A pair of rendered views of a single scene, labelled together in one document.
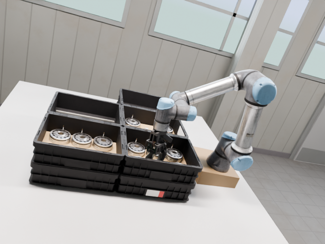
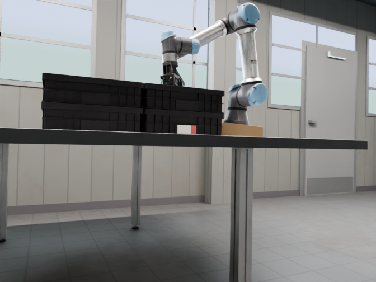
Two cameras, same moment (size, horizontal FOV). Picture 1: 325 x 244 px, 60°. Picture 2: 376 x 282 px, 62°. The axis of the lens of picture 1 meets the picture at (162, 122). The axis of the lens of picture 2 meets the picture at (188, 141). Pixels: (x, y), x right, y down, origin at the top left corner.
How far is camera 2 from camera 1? 1.01 m
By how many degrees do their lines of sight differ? 25
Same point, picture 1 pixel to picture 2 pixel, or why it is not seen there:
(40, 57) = not seen: hidden behind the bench
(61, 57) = not seen: hidden behind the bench
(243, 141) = (250, 70)
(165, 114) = (170, 42)
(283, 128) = (280, 163)
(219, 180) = (244, 131)
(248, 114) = (244, 41)
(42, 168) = (56, 107)
